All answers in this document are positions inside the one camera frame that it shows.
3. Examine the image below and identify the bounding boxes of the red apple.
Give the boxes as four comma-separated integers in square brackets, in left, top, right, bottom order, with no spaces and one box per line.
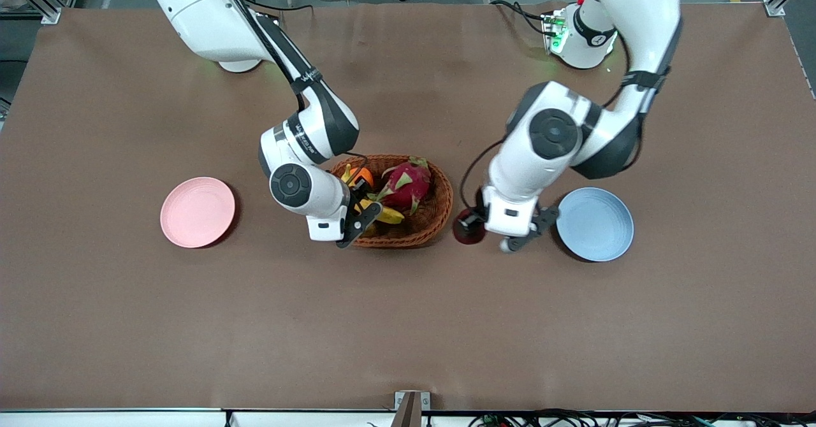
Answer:
[453,209,486,245]

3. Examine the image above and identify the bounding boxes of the brown wicker basket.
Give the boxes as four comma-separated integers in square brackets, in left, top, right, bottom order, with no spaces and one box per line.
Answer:
[328,154,455,248]

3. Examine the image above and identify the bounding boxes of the pink dragon fruit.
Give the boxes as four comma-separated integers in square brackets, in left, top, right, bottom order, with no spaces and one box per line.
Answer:
[370,157,434,215]

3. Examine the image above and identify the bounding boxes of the blue plate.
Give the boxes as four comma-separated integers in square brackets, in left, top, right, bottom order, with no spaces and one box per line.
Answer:
[557,187,635,263]

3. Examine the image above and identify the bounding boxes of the brown table cover sheet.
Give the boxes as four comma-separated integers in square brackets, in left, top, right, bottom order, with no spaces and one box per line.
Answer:
[0,1,816,413]

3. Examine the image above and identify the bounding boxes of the pink plate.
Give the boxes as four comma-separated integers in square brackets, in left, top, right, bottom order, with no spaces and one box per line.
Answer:
[159,177,236,249]

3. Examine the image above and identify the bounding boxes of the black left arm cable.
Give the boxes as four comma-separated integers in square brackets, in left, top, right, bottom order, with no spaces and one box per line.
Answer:
[460,137,506,212]

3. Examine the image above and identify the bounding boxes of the black base power cable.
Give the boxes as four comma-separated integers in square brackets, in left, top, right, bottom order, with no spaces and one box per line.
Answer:
[490,0,553,36]

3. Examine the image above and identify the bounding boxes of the metal table bracket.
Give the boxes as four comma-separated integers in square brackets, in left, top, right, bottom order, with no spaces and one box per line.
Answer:
[391,391,431,427]

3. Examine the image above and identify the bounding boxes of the tangled black cables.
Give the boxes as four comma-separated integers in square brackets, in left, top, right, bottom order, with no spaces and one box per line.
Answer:
[469,409,816,427]

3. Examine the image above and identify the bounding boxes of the white table edge rail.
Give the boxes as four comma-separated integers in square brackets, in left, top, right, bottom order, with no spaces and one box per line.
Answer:
[0,407,816,427]

